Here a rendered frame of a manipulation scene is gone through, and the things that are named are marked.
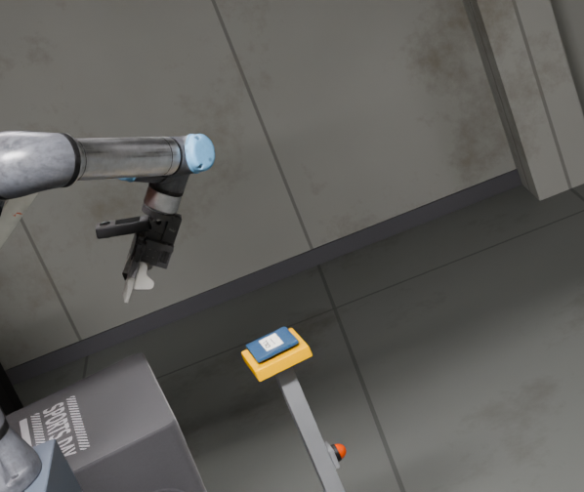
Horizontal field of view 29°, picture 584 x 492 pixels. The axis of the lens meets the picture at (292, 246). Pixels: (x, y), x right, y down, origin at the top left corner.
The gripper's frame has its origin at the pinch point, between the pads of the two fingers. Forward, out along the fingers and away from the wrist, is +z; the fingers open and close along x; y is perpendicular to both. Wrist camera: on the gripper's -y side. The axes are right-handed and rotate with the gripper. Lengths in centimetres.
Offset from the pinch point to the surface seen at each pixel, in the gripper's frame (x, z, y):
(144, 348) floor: 264, 117, 47
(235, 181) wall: 281, 31, 66
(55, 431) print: -0.8, 35.8, -4.5
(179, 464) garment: -19.5, 26.9, 20.5
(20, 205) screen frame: -27.3, -20.4, -25.8
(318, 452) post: -7, 22, 53
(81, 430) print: -5.2, 31.6, 0.4
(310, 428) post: -7, 17, 49
